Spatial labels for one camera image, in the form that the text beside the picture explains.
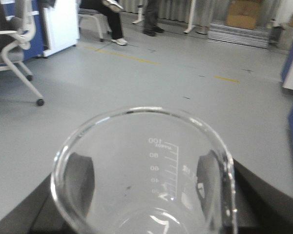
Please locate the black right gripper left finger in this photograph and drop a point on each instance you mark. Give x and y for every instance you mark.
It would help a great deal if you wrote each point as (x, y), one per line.
(79, 182)

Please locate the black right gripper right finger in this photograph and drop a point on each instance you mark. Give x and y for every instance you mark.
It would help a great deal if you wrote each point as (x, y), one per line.
(213, 190)

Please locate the clear graduated glass beaker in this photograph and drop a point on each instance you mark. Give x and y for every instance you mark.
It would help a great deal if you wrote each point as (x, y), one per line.
(145, 170)

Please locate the white blue cabinet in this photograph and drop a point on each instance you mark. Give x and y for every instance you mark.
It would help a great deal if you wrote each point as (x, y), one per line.
(56, 27)

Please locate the metal floor grating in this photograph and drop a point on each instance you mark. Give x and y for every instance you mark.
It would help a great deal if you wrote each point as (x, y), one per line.
(257, 38)

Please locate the white office chair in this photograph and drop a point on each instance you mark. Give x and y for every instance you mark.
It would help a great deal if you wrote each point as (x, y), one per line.
(15, 37)

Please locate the standing person legs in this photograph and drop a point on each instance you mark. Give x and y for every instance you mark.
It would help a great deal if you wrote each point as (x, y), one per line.
(151, 27)

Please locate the seated person legs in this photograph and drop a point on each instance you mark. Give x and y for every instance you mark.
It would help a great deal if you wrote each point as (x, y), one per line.
(111, 9)

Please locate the large cardboard box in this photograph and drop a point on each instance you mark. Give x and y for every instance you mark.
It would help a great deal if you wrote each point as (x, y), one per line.
(243, 13)

